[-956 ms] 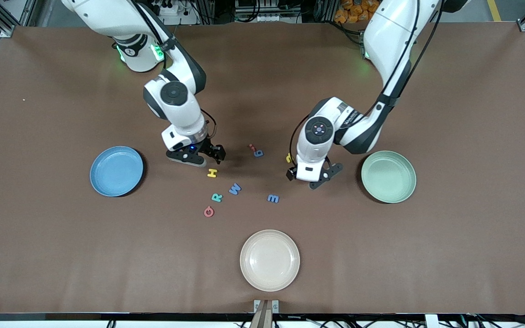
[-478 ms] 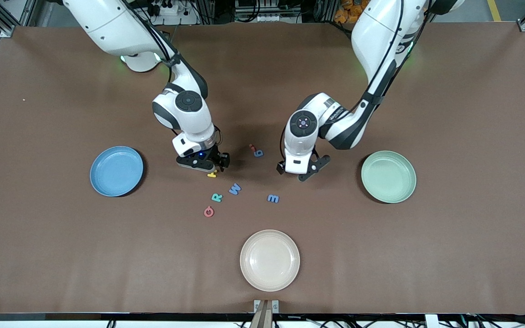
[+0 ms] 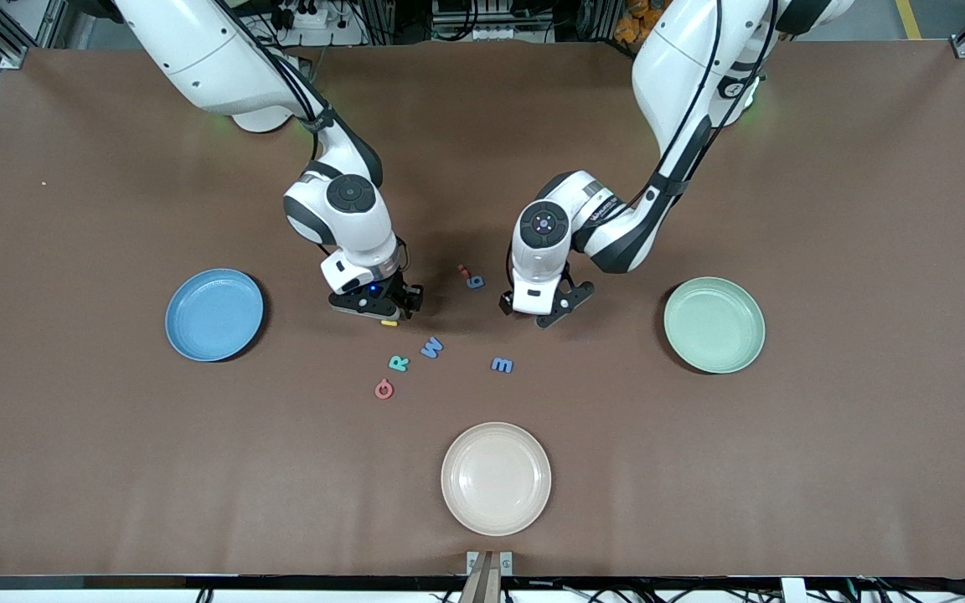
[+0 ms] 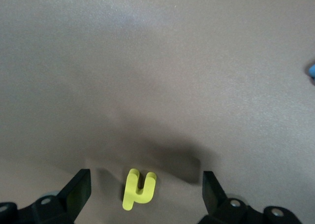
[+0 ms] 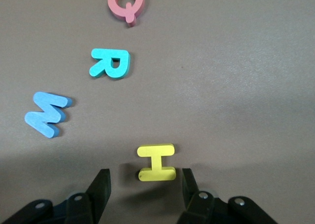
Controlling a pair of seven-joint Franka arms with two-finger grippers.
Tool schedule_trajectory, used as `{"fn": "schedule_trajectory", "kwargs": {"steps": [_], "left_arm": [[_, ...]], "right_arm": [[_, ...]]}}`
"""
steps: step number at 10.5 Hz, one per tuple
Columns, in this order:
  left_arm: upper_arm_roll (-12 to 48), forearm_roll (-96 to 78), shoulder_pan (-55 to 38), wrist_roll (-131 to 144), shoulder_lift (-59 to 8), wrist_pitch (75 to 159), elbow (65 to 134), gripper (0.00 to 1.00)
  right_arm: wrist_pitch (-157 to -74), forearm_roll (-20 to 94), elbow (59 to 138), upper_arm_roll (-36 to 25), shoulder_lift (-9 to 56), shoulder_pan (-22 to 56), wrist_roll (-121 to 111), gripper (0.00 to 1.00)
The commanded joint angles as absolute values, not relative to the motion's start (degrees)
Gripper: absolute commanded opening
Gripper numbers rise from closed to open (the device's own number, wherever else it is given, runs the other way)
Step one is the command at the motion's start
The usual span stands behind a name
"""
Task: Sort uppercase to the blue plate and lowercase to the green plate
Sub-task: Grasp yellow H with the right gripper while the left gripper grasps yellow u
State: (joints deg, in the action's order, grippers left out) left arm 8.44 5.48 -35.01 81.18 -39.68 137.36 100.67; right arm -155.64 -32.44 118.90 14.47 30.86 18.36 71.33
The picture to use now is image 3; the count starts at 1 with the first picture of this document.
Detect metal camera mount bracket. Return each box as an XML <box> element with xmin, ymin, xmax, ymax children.
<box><xmin>466</xmin><ymin>550</ymin><xmax>514</xmax><ymax>603</ymax></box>

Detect blue plate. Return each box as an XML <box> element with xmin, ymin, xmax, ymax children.
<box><xmin>165</xmin><ymin>268</ymin><xmax>266</xmax><ymax>363</ymax></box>

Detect white power strip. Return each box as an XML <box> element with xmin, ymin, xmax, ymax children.
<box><xmin>269</xmin><ymin>0</ymin><xmax>333</xmax><ymax>30</ymax></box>

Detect cream plate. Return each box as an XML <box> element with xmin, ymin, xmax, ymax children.
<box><xmin>441</xmin><ymin>421</ymin><xmax>552</xmax><ymax>537</ymax></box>

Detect orange netted bags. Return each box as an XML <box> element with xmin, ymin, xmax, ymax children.
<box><xmin>615</xmin><ymin>0</ymin><xmax>669</xmax><ymax>47</ymax></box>

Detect green plate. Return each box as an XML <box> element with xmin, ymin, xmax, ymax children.
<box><xmin>663</xmin><ymin>276</ymin><xmax>766</xmax><ymax>374</ymax></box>

